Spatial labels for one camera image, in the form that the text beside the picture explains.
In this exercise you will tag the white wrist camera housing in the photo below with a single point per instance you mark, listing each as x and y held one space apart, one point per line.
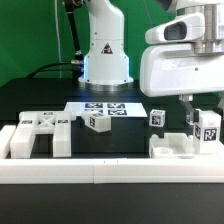
184 28

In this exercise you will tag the white chair back frame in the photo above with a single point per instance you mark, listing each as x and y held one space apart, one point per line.
33 123

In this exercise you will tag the white U-shaped border fence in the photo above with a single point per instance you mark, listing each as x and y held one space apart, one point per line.
165 166

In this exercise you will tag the white chair seat block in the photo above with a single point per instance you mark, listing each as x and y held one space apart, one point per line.
171 146

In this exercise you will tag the white marker sheet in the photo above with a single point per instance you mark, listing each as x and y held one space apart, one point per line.
109 108

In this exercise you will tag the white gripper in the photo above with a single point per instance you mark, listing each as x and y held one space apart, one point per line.
175 69

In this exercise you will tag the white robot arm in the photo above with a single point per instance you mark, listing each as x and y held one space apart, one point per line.
106 66

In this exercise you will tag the white tagged cube near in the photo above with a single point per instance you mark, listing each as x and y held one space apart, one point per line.
157 118

